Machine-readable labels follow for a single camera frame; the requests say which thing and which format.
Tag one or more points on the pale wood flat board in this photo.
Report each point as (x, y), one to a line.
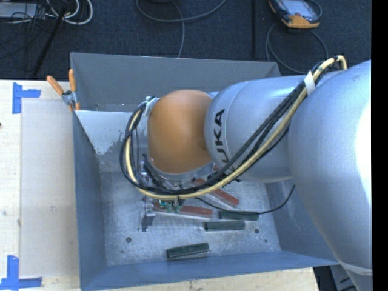
(45, 177)

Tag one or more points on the grey metal bin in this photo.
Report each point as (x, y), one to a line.
(121, 220)

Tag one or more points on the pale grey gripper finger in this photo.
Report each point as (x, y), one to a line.
(147, 221)

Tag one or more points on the dark green flat block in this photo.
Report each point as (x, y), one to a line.
(188, 251)
(239, 215)
(224, 225)

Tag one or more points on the red-brown flat block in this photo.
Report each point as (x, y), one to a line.
(225, 197)
(194, 210)

